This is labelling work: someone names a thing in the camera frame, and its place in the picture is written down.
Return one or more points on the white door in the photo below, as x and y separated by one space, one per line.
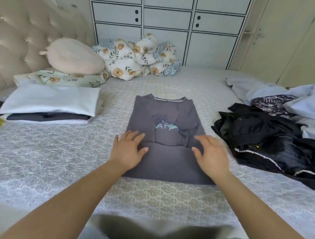
280 39

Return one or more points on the person's left hand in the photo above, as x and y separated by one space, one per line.
128 150

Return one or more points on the floral bunched quilt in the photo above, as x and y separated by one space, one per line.
172 61

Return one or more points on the floral pillow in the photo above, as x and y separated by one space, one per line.
64 78

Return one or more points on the person's right hand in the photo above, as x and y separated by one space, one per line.
212 156

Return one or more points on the white packet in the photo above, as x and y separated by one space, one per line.
22 80

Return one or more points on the white printed t-shirt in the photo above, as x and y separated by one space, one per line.
51 99

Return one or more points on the light blue hooded jacket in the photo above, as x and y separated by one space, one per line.
261 88

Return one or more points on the person's right forearm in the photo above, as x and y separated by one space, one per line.
256 211

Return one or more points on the bed with grey patterned sheet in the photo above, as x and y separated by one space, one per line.
64 147

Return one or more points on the person's left forearm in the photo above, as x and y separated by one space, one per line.
59 207

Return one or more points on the beige tufted headboard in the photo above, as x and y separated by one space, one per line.
29 39

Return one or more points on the dark purple patterned garment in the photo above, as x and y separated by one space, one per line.
273 104

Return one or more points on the white wardrobe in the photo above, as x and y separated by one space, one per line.
172 19

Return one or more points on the pink plush pillow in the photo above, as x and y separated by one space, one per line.
74 56

